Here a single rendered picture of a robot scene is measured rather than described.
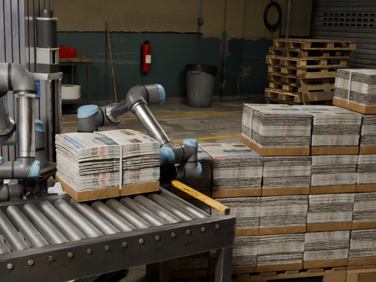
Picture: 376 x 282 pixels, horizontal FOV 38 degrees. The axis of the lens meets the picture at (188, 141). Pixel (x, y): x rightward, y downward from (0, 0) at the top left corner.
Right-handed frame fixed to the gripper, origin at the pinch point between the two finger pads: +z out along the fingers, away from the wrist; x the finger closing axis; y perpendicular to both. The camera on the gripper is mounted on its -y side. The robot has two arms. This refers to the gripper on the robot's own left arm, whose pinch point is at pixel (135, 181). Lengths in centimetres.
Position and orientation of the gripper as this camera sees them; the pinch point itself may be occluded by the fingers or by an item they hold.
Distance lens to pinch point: 262.7
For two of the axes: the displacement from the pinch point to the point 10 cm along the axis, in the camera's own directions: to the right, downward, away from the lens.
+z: -8.5, 0.8, -5.1
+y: 0.4, -9.8, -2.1
